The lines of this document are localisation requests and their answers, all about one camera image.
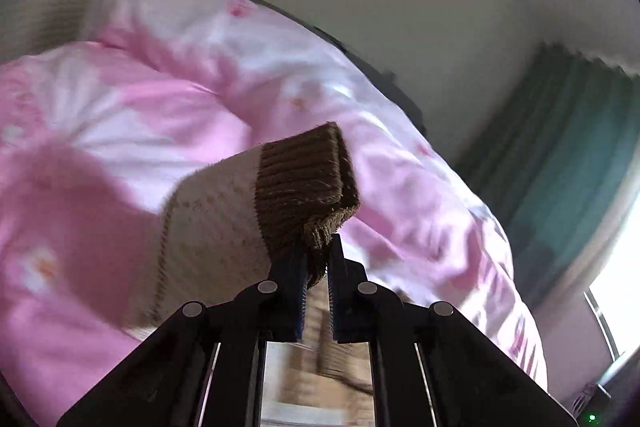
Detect dark grey headboard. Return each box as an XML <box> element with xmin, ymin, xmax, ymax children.
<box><xmin>245</xmin><ymin>0</ymin><xmax>427</xmax><ymax>135</ymax></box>

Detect window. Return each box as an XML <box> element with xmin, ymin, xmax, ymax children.
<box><xmin>582</xmin><ymin>227</ymin><xmax>640</xmax><ymax>358</ymax></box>

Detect green curtain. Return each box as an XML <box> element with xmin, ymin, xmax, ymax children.
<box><xmin>452</xmin><ymin>42</ymin><xmax>640</xmax><ymax>303</ymax></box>

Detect dark device with green light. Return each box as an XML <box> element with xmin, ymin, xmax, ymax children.
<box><xmin>565</xmin><ymin>357</ymin><xmax>637</xmax><ymax>427</ymax></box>

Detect pink floral duvet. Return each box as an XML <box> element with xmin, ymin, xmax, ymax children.
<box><xmin>0</xmin><ymin>0</ymin><xmax>548</xmax><ymax>427</ymax></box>

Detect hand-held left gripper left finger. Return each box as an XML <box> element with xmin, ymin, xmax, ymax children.
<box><xmin>56</xmin><ymin>239</ymin><xmax>308</xmax><ymax>427</ymax></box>

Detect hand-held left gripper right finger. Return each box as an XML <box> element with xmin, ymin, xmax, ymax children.
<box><xmin>327</xmin><ymin>234</ymin><xmax>577</xmax><ymax>427</ymax></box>

